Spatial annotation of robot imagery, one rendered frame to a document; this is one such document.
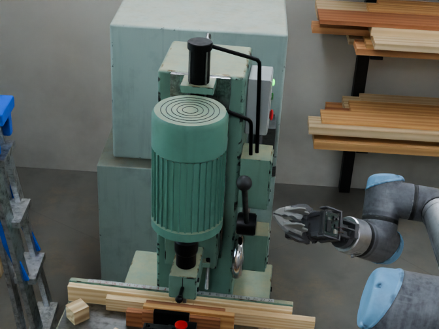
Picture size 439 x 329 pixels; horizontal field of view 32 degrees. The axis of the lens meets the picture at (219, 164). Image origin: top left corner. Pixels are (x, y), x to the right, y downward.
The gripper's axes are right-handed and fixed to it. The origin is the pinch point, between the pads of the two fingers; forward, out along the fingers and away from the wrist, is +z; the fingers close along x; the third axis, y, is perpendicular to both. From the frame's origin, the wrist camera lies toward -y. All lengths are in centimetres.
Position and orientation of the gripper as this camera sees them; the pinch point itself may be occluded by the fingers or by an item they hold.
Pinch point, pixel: (276, 215)
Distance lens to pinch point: 174.8
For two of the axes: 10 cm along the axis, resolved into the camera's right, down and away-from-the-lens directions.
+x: -1.2, 9.5, -2.9
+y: 6.0, -1.7, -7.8
